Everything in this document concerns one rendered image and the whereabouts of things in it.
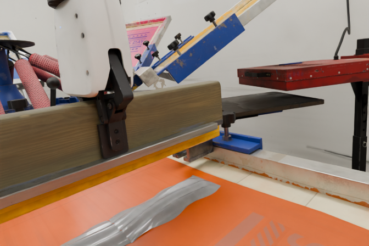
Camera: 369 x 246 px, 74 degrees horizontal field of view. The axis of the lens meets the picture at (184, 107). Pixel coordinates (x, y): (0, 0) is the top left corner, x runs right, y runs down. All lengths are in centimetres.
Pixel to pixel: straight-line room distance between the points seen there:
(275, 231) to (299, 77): 84
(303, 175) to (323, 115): 186
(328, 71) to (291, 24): 118
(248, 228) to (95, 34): 29
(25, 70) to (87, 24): 76
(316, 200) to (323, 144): 194
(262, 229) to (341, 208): 12
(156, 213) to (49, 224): 16
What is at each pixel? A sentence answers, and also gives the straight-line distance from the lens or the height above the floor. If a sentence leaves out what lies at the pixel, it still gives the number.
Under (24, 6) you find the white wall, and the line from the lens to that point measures 472.
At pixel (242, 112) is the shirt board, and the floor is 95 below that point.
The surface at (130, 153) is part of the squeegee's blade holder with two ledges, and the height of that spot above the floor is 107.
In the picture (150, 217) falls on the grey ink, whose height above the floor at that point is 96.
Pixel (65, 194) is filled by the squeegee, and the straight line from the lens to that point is 31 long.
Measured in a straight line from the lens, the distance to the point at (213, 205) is 41.
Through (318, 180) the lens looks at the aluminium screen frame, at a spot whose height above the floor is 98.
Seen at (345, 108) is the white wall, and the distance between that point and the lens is 224.
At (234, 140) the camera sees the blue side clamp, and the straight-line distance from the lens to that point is 53.
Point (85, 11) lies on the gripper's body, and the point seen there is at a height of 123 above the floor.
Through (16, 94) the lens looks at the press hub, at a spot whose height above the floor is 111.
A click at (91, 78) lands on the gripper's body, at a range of 25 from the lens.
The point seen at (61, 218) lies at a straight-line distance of 45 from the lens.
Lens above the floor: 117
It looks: 11 degrees down
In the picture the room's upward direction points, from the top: 5 degrees counter-clockwise
